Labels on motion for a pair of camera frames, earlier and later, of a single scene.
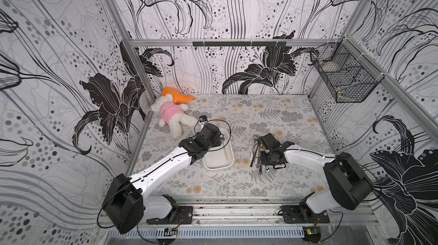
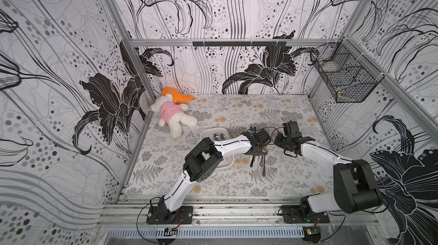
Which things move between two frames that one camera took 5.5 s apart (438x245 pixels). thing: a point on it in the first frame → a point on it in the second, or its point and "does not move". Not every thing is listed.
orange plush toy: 178,97 does not move
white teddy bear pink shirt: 172,114 does not move
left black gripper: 217,139 → 258,150
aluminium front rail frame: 264,211 does not move
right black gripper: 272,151 → 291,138
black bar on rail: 240,44 does not move
